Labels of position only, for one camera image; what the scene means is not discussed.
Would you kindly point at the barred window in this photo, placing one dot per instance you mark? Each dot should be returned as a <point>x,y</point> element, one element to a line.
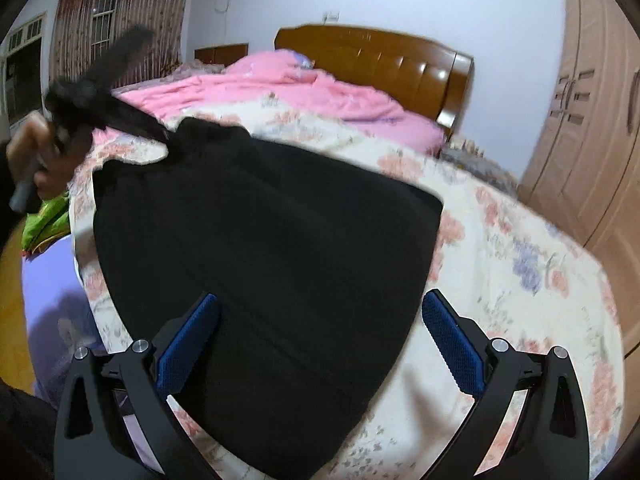
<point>105,20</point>

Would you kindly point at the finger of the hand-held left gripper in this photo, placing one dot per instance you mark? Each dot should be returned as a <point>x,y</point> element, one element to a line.
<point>125,55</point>
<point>130,120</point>

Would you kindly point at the wooden headboard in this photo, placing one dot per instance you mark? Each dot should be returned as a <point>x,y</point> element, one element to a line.
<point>375,55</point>

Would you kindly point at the dark wooden nightstand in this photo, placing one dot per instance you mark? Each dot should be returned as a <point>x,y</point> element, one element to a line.
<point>220,54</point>

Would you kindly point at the green cloth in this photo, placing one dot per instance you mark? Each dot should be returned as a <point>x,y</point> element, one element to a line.
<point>47,222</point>

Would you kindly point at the white wall socket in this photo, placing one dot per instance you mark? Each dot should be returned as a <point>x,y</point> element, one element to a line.
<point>332,17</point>

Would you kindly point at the person's dark clothing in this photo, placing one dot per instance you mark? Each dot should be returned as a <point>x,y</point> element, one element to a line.
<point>25,435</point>

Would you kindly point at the pink quilt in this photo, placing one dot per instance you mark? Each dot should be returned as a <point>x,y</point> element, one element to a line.
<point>300,90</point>

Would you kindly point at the cluster of small bottles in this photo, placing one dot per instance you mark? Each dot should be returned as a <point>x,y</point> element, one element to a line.
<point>472,146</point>

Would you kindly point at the cloth-covered nightstand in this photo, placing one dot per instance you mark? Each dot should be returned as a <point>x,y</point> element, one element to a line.
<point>480,167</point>

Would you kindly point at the dark framed window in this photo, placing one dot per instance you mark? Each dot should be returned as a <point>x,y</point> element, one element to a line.
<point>25,75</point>

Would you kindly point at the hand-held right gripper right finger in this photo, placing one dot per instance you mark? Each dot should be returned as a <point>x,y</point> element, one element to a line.
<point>452,345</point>

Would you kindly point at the black pants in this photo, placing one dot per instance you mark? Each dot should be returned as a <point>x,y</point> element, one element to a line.
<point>275,260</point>

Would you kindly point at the floral bedsheet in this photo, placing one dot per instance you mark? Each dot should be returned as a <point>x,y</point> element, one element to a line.
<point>500,260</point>

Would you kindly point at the light wooden wardrobe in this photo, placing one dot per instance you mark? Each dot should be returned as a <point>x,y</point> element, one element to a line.
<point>575,135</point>

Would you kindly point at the red patterned curtain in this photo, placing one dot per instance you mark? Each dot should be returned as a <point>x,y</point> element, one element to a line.
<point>150,10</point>
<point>75,25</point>

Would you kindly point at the lavender sheet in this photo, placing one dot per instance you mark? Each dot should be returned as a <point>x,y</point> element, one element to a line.
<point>55,300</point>

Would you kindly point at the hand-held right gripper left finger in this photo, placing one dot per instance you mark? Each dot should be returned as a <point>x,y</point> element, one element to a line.
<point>187,345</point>

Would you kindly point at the person's left hand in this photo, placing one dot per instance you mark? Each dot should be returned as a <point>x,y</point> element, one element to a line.
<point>55,165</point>

